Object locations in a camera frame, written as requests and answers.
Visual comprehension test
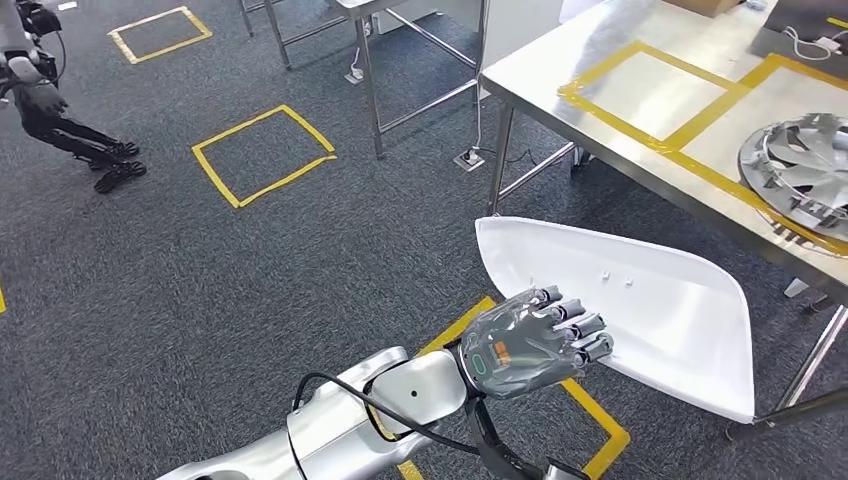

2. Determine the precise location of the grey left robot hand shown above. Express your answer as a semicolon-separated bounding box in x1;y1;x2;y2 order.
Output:
455;284;615;401

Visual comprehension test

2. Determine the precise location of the white plastic part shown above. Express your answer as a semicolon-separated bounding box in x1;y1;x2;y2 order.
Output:
474;215;757;425

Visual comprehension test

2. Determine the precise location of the steel workbench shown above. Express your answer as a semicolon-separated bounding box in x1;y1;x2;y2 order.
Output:
478;0;848;442

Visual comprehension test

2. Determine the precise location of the floor power socket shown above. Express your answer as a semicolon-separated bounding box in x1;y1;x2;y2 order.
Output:
453;148;486;174

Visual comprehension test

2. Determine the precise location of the silver wheel cover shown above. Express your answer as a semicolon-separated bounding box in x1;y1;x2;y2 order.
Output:
737;112;848;243

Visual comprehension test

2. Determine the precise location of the yellow tape grid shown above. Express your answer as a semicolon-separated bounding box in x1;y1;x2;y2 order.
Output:
558;39;848;258

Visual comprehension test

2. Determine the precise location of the white power plug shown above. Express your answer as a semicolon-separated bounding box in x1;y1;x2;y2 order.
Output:
343;46;367;86

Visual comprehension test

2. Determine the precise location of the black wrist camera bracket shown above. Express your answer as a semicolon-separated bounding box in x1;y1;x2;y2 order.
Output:
463;394;551;480

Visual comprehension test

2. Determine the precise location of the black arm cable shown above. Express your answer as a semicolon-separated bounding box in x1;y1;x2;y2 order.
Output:
288;372;485;480

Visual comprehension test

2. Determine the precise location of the steel frame table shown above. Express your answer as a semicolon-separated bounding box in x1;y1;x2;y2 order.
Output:
237;0;495;160

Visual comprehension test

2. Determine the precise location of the white adapter cable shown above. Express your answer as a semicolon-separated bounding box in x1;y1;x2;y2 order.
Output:
781;25;848;62

